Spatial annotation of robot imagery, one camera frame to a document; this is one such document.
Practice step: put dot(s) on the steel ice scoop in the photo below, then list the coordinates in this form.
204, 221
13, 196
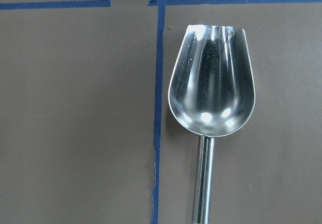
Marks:
211, 94

